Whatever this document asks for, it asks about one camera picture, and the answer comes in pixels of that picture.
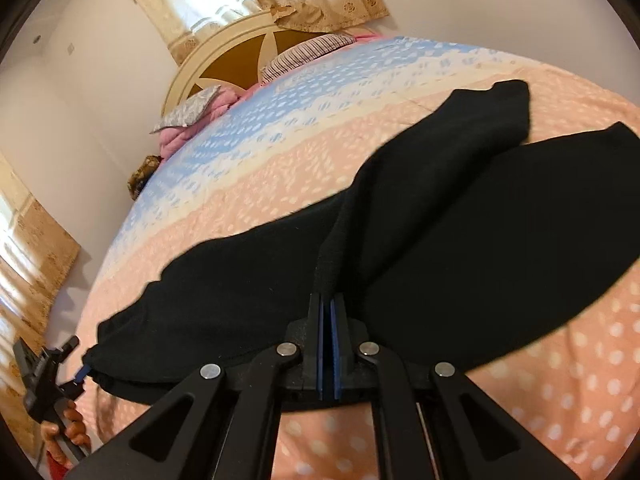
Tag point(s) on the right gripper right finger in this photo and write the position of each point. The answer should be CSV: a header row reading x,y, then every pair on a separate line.
x,y
350,379

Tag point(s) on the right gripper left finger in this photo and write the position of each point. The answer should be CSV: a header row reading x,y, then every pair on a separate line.
x,y
305,380

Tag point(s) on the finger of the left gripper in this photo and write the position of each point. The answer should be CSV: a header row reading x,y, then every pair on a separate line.
x,y
75,387

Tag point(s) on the black pants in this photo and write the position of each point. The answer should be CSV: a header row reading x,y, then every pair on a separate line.
x,y
459,240

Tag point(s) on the person's left hand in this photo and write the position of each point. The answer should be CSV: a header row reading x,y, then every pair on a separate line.
x,y
57,437

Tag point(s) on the red cloth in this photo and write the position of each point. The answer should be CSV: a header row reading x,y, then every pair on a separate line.
x,y
57,471

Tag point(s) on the beige side window curtain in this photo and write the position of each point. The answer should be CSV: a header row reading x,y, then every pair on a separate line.
x,y
36,257

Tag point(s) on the brown plush toy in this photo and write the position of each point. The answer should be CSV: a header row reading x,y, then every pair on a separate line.
x,y
142,175

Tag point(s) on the pink blue dotted bedspread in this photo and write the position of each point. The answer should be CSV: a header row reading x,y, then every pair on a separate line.
x,y
565,406

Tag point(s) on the pink folded blanket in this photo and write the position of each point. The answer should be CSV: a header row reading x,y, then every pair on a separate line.
x,y
172,140

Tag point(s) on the grey patterned pillow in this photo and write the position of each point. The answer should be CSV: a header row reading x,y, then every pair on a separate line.
x,y
189,111

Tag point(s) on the striped pillow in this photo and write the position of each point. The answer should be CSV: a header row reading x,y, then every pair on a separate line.
x,y
302,54

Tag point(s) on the cream wooden headboard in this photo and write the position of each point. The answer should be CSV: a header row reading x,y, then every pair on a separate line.
x,y
234,56

